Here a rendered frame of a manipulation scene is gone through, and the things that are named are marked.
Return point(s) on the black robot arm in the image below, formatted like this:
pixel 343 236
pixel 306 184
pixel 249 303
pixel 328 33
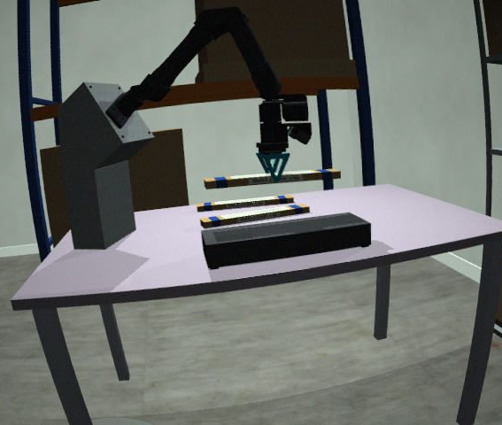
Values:
pixel 209 25

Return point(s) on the white box labelled e6013 with blue band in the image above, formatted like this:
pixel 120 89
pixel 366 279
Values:
pixel 235 218

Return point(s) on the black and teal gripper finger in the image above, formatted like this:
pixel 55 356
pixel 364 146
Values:
pixel 260 157
pixel 268 157

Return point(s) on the white electrode pack with blue band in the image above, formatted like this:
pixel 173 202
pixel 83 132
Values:
pixel 258 179

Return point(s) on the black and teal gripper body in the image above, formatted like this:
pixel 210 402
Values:
pixel 267 145

